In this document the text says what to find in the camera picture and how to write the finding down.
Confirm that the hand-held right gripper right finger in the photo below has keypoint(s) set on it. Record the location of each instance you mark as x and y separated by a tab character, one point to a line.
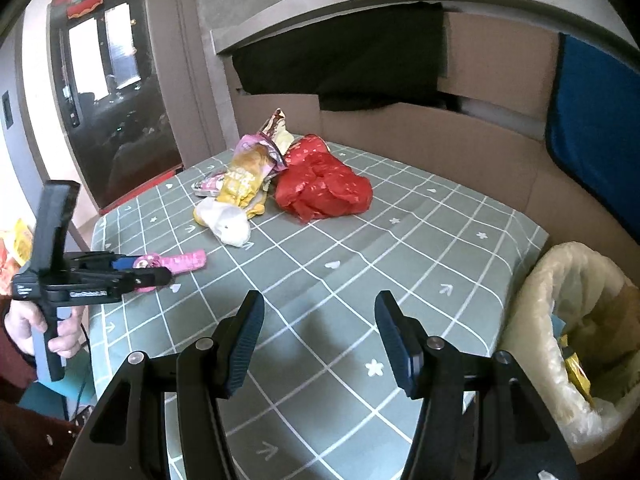
397	345

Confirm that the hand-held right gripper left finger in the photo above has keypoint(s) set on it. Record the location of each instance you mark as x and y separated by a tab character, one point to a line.
245	345

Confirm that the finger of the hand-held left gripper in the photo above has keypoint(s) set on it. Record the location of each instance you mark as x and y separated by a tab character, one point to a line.
150	277
120	263

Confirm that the pink strip wrapper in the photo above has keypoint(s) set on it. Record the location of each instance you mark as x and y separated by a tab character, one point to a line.
185	261

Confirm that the yellow and white packet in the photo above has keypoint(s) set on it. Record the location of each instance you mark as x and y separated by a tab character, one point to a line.
225	222

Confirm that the trash bin with yellow bag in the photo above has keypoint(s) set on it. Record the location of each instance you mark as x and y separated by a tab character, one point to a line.
535	310

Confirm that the person's left forearm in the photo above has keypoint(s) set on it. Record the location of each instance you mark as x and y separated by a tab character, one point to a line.
15	370

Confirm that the person's left hand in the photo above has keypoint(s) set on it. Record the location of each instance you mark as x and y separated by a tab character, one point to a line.
20	325

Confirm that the green checked tablecloth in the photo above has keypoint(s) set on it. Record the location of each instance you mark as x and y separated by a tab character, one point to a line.
375	270

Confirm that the yellow crumpled wrapper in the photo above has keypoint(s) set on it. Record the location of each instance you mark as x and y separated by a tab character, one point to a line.
242	187

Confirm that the glass sliding door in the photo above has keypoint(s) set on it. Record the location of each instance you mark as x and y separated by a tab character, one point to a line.
125	110

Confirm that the pink purple snack packet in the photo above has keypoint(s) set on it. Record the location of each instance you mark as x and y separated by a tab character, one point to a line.
252	155

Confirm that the red plastic bag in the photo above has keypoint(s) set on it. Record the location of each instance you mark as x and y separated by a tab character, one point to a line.
320	190

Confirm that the gold brown wrapper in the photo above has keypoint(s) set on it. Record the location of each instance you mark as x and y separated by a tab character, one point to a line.
275	125

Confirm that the large brown cardboard panel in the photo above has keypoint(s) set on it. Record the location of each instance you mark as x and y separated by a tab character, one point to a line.
450	135

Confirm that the blue towel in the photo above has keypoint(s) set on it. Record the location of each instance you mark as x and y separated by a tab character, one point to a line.
595	135

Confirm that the black cloth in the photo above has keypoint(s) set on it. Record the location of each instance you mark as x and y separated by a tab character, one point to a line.
340	55

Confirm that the small brown cardboard panel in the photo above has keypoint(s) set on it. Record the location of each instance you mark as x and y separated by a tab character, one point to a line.
495	55

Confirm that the dark wall switch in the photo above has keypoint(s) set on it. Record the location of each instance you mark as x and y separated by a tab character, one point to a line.
7	110

